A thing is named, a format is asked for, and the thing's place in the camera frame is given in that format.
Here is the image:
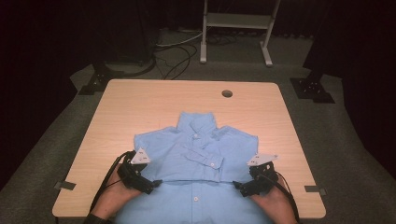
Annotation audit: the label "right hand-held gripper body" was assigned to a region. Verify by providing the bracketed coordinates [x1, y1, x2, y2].
[244, 153, 279, 196]

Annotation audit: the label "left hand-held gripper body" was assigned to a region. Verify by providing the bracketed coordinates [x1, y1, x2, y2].
[117, 147, 153, 195]

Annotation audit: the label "light blue button-up shirt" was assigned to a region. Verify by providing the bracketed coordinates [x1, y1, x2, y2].
[114, 111, 275, 224]

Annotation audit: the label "person's left hand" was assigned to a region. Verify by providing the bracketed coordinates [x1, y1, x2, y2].
[92, 169, 143, 220]

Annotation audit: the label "person's right hand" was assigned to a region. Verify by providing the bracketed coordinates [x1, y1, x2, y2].
[250, 178, 299, 224]

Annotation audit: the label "grey tape strip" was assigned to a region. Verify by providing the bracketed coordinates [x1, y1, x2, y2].
[304, 185, 328, 196]
[54, 181, 78, 191]

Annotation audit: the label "black round stand base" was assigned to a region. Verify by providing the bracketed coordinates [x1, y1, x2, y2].
[106, 55, 157, 78]

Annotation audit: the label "white metal stand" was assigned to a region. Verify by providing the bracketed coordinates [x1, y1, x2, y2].
[200, 0, 281, 68]

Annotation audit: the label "dark curtain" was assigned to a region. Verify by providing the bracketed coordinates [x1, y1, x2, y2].
[303, 0, 396, 171]
[0, 0, 160, 188]

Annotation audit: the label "black stand base plate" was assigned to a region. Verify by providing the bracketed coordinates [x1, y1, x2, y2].
[290, 69, 336, 105]
[78, 60, 125, 96]

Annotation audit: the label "black floor cables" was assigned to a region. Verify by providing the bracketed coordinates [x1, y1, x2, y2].
[153, 43, 199, 80]

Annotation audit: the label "white floor cable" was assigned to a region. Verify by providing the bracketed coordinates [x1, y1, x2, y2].
[155, 30, 204, 49]

